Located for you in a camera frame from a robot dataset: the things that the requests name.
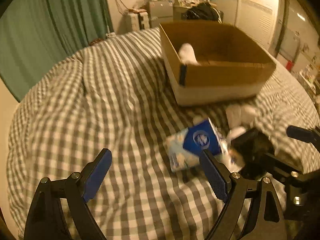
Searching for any white suitcase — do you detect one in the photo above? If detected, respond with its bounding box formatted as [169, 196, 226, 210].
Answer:
[125, 11, 150, 32]

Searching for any large green curtain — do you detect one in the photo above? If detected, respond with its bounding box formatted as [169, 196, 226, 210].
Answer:
[1, 0, 113, 101]

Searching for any white plush toy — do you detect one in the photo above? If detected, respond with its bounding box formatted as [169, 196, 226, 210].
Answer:
[226, 104, 258, 129]

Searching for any grey checkered bedspread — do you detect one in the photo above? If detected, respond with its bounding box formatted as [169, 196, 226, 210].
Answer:
[6, 26, 320, 240]

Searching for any white sock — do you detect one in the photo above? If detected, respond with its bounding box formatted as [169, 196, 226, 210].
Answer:
[178, 43, 200, 66]

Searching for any open cardboard box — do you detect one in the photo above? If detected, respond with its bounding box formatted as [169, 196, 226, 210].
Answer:
[159, 20, 276, 106]

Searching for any blue tissue pack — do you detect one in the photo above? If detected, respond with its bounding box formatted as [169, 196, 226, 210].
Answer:
[166, 118, 231, 172]

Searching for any small grey refrigerator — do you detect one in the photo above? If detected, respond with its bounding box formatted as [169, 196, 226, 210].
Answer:
[146, 0, 173, 28]

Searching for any white louvered wardrobe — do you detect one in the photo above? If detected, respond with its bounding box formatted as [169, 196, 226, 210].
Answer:
[235, 0, 279, 49]

